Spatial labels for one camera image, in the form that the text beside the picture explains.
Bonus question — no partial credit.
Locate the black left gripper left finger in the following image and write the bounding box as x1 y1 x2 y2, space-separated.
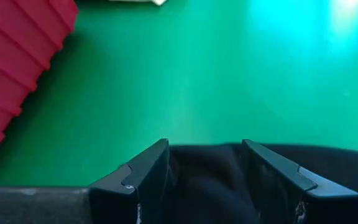
0 138 170 224

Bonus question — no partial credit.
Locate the black garment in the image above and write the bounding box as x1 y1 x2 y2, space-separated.
141 142 358 224

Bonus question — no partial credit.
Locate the red ribbed plastic bin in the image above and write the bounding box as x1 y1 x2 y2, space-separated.
0 0 80 174

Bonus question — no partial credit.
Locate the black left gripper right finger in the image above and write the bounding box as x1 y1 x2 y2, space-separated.
241 139 358 224

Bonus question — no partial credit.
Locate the beige garment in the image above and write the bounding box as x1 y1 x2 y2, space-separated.
109 0 168 6

